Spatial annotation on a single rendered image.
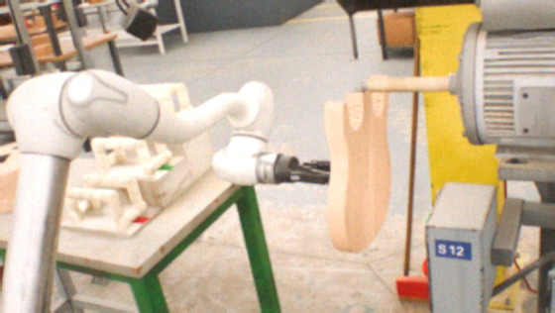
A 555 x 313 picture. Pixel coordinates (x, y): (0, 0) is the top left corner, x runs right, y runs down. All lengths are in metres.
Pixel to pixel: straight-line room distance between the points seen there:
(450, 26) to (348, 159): 0.95
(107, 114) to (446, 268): 0.67
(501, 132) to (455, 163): 1.17
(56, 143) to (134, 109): 0.18
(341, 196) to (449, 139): 1.03
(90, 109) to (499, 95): 0.76
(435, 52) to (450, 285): 1.26
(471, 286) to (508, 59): 0.42
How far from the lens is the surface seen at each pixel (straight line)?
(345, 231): 1.33
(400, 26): 6.32
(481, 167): 2.30
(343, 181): 1.31
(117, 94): 1.12
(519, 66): 1.12
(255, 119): 1.56
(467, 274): 1.03
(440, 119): 2.25
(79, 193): 1.62
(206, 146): 1.81
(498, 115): 1.12
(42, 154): 1.22
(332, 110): 1.26
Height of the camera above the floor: 1.63
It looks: 22 degrees down
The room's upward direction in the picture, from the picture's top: 11 degrees counter-clockwise
